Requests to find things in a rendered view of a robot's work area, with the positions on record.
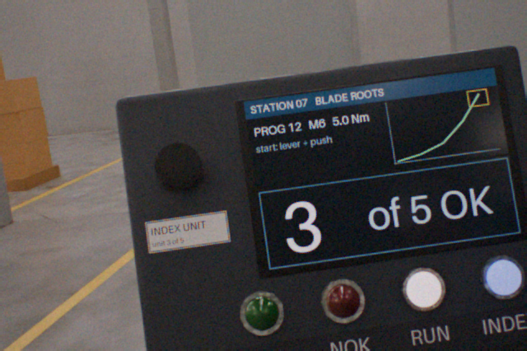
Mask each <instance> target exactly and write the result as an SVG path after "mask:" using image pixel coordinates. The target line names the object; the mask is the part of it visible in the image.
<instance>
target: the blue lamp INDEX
mask: <svg viewBox="0 0 527 351"><path fill-rule="evenodd" d="M480 280H481V284H482V286H483V289H484V290H485V292H486V293H487V294H488V295H490V296H491V297H494V298H496V299H500V300H506V299H509V298H513V297H515V296H516V295H517V294H518V293H520V291H521V290H522V288H523V286H524V284H525V274H524V270H523V269H522V267H521V265H520V264H519V263H518V262H517V261H516V260H514V259H512V258H511V257H509V256H505V255H498V256H494V257H492V258H491V259H489V260H488V261H487V262H486V263H485V264H484V266H483V267H482V270H481V274H480Z"/></svg>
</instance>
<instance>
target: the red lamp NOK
mask: <svg viewBox="0 0 527 351"><path fill-rule="evenodd" d="M321 306H322V309H323V311H324V314H325V315H326V316H327V317H328V318H329V319H331V320H332V321H335V322H338V323H348V322H351V321H354V320H356V318H358V317H359V316H360V314H361V312H362V309H363V307H364V296H363V292H362V290H361V288H360V287H359V286H358V285H357V284H356V283H355V282H354V281H352V280H351V279H347V278H338V279H335V280H334V281H332V282H330V283H329V284H328V285H327V286H326V287H325V288H324V291H323V292H322V295H321Z"/></svg>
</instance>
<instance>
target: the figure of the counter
mask: <svg viewBox="0 0 527 351"><path fill-rule="evenodd" d="M256 191H257V197H258V203H259V214H260V220H261V226H262V232H263V243H264V249H265V255H266V260H267V266H268V271H274V270H280V269H295V268H301V267H307V266H312V265H318V264H329V263H335V262H341V261H346V260H348V255H347V245H346V239H345V234H344V228H343V218H342V212H341V207H340V201H339V196H338V187H337V181H336V180H330V181H324V182H318V183H312V184H306V185H295V186H289V187H282V188H277V189H271V190H256Z"/></svg>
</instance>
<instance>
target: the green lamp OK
mask: <svg viewBox="0 0 527 351"><path fill-rule="evenodd" d="M240 319H241V322H242V324H243V326H244V327H245V328H246V329H247V330H248V331H249V332H250V333H252V334H255V335H270V334H272V333H273V332H275V331H276V330H277V329H278V328H279V327H280V325H281V324H282V319H283V307H282V302H281V300H280V299H279V297H278V296H276V295H275V294H274V293H272V292H270V291H265V290H259V291H256V292H252V293H251V294H250V295H248V296H247V297H246V298H245V300H244V301H243V302H242V304H241V306H240Z"/></svg>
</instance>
